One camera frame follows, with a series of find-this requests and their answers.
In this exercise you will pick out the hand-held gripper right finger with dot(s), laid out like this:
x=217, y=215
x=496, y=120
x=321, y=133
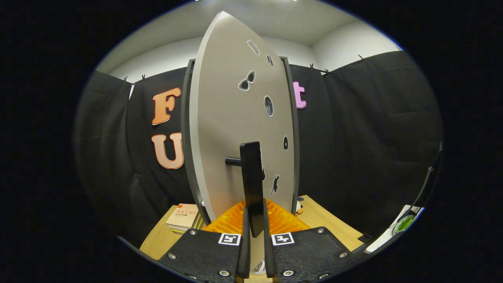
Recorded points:
x=268, y=251

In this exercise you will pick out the dark grey shoe cabinet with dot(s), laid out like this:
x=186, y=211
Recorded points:
x=185, y=129

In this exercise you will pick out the small orange object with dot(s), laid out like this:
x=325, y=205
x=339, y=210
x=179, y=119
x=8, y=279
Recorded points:
x=300, y=210

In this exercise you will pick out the green round object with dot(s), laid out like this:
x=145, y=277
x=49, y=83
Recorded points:
x=404, y=224

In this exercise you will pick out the beige cover book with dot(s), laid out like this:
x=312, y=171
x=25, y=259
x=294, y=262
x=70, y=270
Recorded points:
x=182, y=214

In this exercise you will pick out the black backdrop cloth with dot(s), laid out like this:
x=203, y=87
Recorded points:
x=373, y=137

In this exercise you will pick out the thin black pole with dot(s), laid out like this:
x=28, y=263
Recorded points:
x=430, y=182

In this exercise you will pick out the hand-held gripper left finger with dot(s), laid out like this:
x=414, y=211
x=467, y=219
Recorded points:
x=244, y=251

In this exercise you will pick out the white flat object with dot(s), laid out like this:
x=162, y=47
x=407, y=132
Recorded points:
x=387, y=236

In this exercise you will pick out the white canvas shoe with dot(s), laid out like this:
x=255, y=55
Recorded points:
x=259, y=268

